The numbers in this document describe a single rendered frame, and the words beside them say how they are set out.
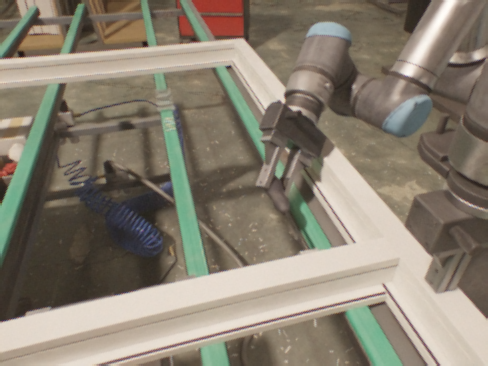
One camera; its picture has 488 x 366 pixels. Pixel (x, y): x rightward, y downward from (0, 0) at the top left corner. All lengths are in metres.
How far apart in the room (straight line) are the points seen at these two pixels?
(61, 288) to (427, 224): 1.64
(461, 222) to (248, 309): 0.29
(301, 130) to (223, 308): 0.36
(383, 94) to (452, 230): 0.41
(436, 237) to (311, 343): 1.17
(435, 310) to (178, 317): 0.33
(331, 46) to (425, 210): 0.42
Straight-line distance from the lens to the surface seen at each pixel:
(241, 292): 0.52
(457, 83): 1.28
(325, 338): 1.59
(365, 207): 0.66
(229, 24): 4.13
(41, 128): 1.15
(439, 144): 0.49
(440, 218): 0.44
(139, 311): 0.53
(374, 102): 0.80
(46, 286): 1.92
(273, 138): 0.68
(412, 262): 0.60
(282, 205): 0.65
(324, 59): 0.76
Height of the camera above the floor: 1.36
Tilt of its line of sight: 38 degrees down
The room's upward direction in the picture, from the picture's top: 1 degrees counter-clockwise
